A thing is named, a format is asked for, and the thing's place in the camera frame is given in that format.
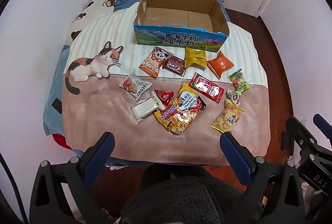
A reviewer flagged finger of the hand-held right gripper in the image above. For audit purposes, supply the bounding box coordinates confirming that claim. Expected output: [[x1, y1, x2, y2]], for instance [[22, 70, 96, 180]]
[[281, 116, 321, 162], [312, 113, 332, 152]]

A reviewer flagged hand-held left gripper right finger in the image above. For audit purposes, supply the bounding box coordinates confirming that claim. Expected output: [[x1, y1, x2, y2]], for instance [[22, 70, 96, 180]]
[[219, 132, 308, 224]]

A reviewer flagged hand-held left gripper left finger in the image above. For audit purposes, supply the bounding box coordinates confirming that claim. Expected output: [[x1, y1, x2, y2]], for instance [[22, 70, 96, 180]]
[[29, 132, 116, 224]]

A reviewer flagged yellow puff snack packet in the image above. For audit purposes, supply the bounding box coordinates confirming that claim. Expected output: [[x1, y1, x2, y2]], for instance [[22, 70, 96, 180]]
[[210, 99, 246, 134]]

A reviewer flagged white snack packet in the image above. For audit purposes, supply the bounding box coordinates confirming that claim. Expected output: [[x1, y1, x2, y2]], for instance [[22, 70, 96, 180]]
[[127, 91, 166, 126]]

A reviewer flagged yellow instant noodle packet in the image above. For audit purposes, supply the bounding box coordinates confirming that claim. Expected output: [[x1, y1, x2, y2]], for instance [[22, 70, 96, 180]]
[[153, 82, 206, 136]]

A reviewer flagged orange snack packet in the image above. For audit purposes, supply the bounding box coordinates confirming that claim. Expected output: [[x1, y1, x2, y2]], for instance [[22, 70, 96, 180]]
[[207, 51, 234, 79]]

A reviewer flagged panda print snack packet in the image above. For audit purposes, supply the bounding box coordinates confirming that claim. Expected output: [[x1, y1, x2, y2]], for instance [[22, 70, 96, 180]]
[[139, 47, 174, 79]]

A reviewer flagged printed cardboard box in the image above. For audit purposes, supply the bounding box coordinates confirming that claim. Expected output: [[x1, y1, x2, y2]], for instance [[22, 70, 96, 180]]
[[133, 0, 230, 53]]

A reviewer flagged red cloth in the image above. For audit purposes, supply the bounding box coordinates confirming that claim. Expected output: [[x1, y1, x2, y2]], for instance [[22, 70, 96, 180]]
[[52, 133, 73, 150]]

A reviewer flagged cat print blanket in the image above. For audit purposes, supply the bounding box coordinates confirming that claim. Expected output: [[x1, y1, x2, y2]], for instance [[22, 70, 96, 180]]
[[62, 2, 271, 165]]

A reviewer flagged small grey snack packet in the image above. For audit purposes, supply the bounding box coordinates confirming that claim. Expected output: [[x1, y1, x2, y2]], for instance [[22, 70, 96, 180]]
[[226, 88, 242, 105]]

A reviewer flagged person's dark fleece clothing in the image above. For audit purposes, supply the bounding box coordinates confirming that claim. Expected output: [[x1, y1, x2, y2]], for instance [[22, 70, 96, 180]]
[[122, 163, 262, 224]]

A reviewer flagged black rectangular object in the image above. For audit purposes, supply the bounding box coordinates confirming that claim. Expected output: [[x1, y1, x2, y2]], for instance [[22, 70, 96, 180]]
[[52, 100, 63, 114]]

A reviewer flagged long red snack packet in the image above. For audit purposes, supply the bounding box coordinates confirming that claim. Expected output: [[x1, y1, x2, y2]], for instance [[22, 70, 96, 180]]
[[188, 72, 225, 104]]

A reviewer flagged green candy packet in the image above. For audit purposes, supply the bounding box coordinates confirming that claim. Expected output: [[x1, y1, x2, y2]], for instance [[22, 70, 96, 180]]
[[228, 69, 250, 92]]

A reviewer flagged grey cookie packet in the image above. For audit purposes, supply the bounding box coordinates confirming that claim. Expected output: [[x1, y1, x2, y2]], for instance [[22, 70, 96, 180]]
[[119, 68, 152, 101]]

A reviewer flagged red triangular snack packet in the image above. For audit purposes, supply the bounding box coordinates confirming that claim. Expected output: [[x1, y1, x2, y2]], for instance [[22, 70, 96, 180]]
[[154, 89, 175, 107]]

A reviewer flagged brown snack packet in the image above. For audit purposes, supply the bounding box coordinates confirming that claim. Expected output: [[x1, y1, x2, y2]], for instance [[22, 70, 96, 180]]
[[162, 56, 187, 77]]

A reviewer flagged bear print pillow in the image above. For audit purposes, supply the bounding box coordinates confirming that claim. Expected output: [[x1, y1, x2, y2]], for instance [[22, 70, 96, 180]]
[[64, 0, 120, 46]]

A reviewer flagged black cable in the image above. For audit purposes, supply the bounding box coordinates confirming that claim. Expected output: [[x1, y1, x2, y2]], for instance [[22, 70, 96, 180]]
[[0, 153, 21, 217]]

